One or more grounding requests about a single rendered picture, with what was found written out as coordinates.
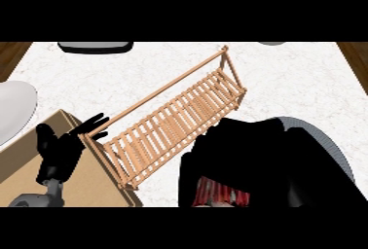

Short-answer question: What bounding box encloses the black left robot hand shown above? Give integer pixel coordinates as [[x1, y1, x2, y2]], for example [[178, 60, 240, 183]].
[[34, 112, 111, 187]]

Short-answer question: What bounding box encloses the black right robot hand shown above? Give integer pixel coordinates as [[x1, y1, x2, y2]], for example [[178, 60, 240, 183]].
[[178, 117, 368, 208]]

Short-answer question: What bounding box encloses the red wrapper cupcake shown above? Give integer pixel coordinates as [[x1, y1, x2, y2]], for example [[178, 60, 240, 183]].
[[191, 175, 252, 208]]

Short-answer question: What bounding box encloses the grey round placemat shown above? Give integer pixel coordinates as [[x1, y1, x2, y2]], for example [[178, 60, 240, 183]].
[[274, 115, 358, 183]]

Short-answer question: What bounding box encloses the wooden slatted tiered shelf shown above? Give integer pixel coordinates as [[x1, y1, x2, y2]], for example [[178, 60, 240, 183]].
[[79, 45, 249, 192]]

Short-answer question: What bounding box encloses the white plate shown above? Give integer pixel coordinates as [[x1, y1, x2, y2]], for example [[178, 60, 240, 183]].
[[0, 80, 39, 148]]

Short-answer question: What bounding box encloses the dark grey appliance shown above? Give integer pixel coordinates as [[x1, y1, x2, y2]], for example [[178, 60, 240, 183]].
[[56, 41, 136, 55]]

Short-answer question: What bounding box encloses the small grey round object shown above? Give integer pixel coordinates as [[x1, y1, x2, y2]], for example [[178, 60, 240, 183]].
[[257, 41, 290, 47]]

